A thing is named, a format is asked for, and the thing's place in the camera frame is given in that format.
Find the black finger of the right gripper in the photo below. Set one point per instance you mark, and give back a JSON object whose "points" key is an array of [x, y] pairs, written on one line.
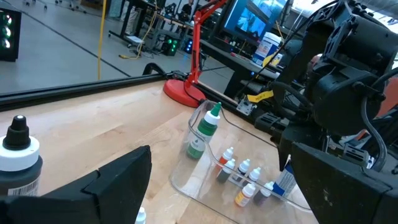
{"points": [[284, 154]]}

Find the black workbench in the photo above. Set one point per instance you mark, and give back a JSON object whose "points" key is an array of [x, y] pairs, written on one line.
{"points": [[133, 18]]}

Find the person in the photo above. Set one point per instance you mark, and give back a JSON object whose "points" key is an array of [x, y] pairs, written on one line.
{"points": [[187, 7]]}

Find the small white-capped dropper bottle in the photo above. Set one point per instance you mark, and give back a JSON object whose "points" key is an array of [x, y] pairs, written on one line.
{"points": [[255, 174]]}

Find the small purple dropper bottle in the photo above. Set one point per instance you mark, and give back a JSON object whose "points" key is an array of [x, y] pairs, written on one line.
{"points": [[262, 196]]}

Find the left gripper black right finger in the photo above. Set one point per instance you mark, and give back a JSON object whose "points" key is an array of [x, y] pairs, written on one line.
{"points": [[342, 193]]}

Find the red desk lamp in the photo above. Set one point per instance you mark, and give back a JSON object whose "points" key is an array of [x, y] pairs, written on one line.
{"points": [[182, 91]]}

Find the small brown dropper bottle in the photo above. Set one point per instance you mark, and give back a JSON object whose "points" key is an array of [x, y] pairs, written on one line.
{"points": [[244, 166]]}

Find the white labelled canister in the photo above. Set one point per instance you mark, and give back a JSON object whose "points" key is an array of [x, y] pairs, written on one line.
{"points": [[264, 49]]}

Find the clear plastic bin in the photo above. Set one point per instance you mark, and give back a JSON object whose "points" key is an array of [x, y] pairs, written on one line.
{"points": [[202, 186]]}

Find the small dark green dropper bottle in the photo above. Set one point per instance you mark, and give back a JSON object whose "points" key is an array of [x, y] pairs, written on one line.
{"points": [[224, 175]]}

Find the small orange-red dropper bottle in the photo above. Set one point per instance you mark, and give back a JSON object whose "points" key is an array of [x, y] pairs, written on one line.
{"points": [[227, 153]]}

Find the black aluminium table frame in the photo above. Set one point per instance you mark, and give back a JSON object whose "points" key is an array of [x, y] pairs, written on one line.
{"points": [[62, 92]]}

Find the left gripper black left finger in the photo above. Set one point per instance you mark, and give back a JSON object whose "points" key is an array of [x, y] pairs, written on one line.
{"points": [[124, 186]]}

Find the small orange dropper bottle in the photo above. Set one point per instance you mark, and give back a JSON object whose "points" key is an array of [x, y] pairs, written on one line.
{"points": [[244, 197]]}

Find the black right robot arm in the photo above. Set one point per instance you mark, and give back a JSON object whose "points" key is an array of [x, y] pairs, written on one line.
{"points": [[367, 31]]}

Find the computer with blue lights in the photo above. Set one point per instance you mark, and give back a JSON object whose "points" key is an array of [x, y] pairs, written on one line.
{"points": [[188, 46]]}

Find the black desk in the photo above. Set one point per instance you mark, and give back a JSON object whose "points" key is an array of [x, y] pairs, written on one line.
{"points": [[224, 59]]}

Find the large blue food coloring bottle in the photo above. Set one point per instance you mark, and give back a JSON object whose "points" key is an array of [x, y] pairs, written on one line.
{"points": [[284, 183]]}

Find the small computer green lights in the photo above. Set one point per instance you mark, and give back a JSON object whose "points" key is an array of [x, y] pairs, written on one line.
{"points": [[170, 46]]}

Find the computer tower green fan lights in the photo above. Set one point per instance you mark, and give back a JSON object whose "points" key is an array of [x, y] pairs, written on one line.
{"points": [[14, 46]]}

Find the computer monitor blue screen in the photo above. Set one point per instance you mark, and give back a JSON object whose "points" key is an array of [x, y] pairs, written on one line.
{"points": [[248, 21]]}

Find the large green food coloring bottle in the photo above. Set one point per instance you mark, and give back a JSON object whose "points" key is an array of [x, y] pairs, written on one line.
{"points": [[203, 130]]}

